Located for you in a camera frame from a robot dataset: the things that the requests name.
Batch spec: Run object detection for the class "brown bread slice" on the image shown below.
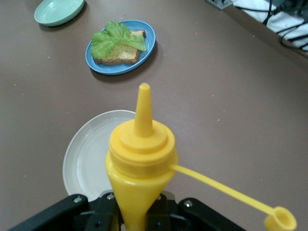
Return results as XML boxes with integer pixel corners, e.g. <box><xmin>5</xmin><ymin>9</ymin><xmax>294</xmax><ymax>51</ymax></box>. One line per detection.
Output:
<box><xmin>93</xmin><ymin>29</ymin><xmax>147</xmax><ymax>66</ymax></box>

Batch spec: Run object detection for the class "yellow squeeze bottle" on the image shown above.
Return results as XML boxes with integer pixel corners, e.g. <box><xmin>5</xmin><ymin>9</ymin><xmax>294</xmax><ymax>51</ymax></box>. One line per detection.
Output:
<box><xmin>104</xmin><ymin>83</ymin><xmax>297</xmax><ymax>231</ymax></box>

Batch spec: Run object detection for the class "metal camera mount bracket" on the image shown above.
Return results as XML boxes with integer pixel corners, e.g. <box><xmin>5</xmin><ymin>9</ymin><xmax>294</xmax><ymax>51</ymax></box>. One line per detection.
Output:
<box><xmin>205</xmin><ymin>0</ymin><xmax>234</xmax><ymax>10</ymax></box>

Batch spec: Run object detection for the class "beige plate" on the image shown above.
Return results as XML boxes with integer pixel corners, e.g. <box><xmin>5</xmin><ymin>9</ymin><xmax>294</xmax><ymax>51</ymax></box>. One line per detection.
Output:
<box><xmin>62</xmin><ymin>110</ymin><xmax>137</xmax><ymax>202</ymax></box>

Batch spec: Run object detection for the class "light green plate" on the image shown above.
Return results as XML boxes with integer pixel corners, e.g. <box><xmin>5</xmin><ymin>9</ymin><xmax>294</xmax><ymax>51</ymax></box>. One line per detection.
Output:
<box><xmin>34</xmin><ymin>0</ymin><xmax>86</xmax><ymax>27</ymax></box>

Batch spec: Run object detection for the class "green lettuce leaf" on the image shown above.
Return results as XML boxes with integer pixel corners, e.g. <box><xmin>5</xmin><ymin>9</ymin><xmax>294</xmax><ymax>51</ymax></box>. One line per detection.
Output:
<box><xmin>90</xmin><ymin>21</ymin><xmax>147</xmax><ymax>60</ymax></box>

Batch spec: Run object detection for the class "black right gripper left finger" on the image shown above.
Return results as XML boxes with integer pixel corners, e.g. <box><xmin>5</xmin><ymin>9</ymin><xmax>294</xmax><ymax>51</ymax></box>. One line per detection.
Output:
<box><xmin>8</xmin><ymin>191</ymin><xmax>125</xmax><ymax>231</ymax></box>

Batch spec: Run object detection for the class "blue plate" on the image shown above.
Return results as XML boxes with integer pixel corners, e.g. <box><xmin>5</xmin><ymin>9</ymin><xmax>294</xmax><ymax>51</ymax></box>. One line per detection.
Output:
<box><xmin>85</xmin><ymin>19</ymin><xmax>156</xmax><ymax>75</ymax></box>

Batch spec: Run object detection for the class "black floor cable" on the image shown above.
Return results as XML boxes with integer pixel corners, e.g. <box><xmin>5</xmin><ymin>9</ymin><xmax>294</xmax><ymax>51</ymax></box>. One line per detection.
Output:
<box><xmin>234</xmin><ymin>0</ymin><xmax>308</xmax><ymax>52</ymax></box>

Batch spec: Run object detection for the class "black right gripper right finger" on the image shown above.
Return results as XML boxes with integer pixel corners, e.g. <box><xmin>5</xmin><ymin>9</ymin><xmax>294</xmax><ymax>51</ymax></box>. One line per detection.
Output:
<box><xmin>145</xmin><ymin>192</ymin><xmax>246</xmax><ymax>231</ymax></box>

